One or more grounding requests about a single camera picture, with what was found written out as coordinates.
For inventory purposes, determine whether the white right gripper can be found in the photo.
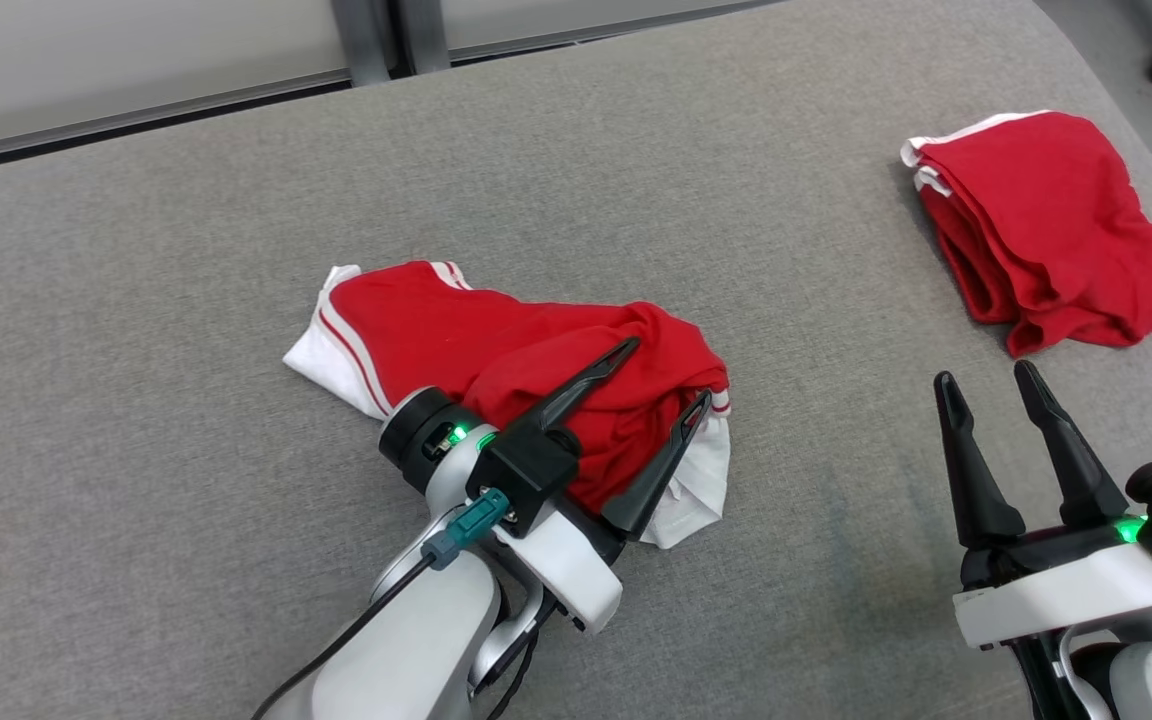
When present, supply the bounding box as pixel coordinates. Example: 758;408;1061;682
934;360;1152;651

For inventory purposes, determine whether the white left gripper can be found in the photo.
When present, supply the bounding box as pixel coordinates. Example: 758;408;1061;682
491;337;714;635

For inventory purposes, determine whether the red shirt with white sleeves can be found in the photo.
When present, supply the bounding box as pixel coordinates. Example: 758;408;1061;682
900;109;1152;359
282;260;734;551

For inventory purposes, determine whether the black cable with teal plug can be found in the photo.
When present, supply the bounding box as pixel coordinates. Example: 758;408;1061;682
254;488;514;720

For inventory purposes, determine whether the grey partition base rail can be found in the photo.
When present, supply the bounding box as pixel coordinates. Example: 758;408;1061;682
448;0;787;65
0;68;357;179

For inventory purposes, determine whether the grey partition post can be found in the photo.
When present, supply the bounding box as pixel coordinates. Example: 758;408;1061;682
331;0;399;88
396;0;453;77

